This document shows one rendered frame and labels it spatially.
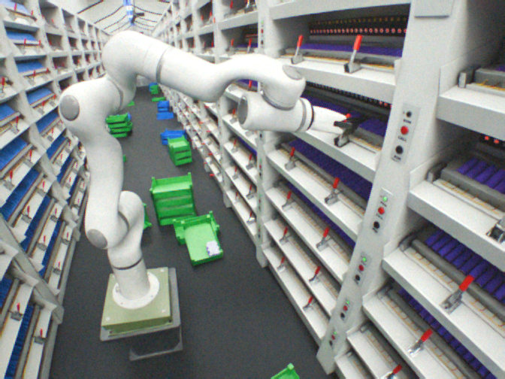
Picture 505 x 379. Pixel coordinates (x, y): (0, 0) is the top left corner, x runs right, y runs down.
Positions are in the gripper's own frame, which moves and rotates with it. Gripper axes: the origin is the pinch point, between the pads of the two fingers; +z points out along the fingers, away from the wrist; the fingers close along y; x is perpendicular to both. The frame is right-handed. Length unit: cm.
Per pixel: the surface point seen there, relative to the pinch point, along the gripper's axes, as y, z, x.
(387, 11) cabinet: -7.1, 11.1, 32.4
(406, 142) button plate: 21.9, -4.2, 1.5
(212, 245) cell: -67, -12, -97
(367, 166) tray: 13.0, -2.2, -7.9
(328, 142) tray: -3.6, -1.7, -7.6
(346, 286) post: 18, 5, -48
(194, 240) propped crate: -79, -21, -102
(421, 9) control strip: 18.7, -8.4, 25.6
